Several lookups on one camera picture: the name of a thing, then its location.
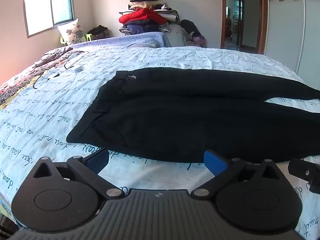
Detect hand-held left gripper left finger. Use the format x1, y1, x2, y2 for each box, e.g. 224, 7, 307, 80
32, 148, 125, 200

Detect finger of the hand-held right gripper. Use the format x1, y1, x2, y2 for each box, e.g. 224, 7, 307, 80
287, 158, 320, 194

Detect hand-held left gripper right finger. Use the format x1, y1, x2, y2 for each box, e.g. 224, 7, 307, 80
191, 149, 283, 201

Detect black pants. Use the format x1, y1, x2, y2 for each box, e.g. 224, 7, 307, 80
66, 67, 320, 163

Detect white script-printed bed sheet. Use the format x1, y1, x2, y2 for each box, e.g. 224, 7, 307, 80
0, 45, 320, 238

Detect zebra-patterned blanket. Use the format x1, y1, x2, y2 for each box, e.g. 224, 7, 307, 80
0, 47, 85, 105

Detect blue quilted blanket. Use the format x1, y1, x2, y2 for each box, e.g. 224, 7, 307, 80
64, 32, 173, 53

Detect green plastic chair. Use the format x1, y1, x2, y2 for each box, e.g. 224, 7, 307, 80
59, 32, 93, 46

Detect dark bag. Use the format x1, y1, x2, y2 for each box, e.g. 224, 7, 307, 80
87, 25, 109, 40

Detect floral pillow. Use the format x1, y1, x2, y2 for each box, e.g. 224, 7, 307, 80
57, 18, 87, 46

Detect grey cloth bundle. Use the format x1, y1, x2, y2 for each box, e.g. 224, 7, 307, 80
164, 24, 188, 47

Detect black garment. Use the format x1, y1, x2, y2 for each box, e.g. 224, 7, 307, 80
180, 19, 202, 39

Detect white flower-decorated wardrobe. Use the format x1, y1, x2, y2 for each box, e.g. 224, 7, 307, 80
265, 0, 320, 82

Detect pile of folded clothes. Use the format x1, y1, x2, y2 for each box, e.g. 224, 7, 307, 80
118, 0, 178, 35

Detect window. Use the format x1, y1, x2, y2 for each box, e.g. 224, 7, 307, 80
22, 0, 75, 38

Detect black cable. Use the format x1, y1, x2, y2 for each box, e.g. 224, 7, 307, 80
32, 52, 85, 89

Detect wooden door frame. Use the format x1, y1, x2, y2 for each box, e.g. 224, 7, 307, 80
221, 0, 269, 55

